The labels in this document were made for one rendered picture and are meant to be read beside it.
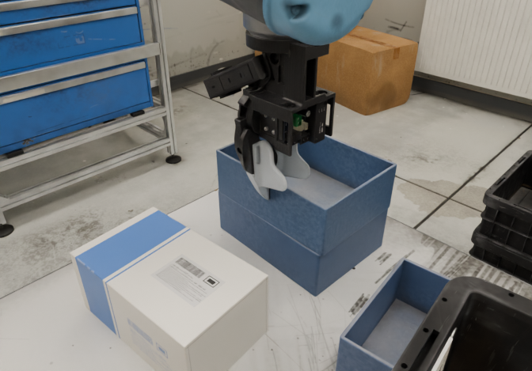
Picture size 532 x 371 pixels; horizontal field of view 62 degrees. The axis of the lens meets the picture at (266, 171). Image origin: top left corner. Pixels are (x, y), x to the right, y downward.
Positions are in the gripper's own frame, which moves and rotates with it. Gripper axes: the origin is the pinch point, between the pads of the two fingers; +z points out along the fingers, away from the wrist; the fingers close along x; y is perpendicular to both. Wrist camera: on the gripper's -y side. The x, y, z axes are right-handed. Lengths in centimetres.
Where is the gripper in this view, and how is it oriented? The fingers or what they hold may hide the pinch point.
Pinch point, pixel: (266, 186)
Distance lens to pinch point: 57.3
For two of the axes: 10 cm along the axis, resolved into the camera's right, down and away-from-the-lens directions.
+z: 0.0, 8.6, 5.2
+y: 6.9, 3.7, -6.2
